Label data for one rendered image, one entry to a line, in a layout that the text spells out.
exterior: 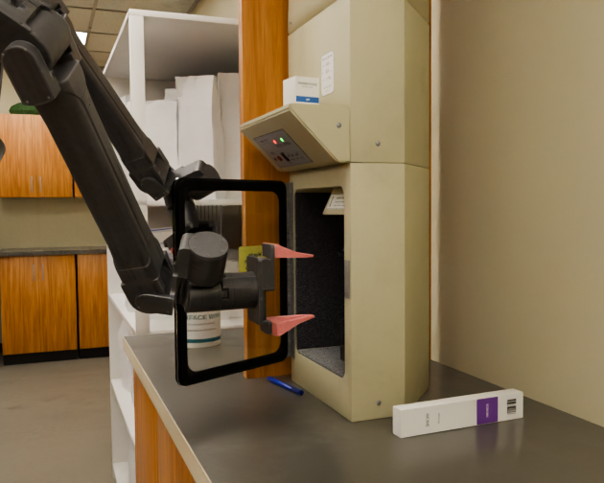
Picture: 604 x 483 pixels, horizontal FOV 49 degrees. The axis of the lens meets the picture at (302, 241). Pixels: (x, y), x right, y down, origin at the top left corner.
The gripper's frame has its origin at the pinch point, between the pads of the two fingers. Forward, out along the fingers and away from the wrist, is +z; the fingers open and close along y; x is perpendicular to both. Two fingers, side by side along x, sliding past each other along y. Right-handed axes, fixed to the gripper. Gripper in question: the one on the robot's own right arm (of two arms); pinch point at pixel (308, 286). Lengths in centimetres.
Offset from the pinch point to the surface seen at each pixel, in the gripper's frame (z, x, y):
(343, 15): 12.4, 11.8, 46.8
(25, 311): -64, 510, -72
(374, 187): 16.9, 9.4, 15.9
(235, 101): 29, 149, 54
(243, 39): 3, 46, 50
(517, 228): 55, 18, 7
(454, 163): 55, 41, 23
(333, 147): 8.8, 9.3, 23.1
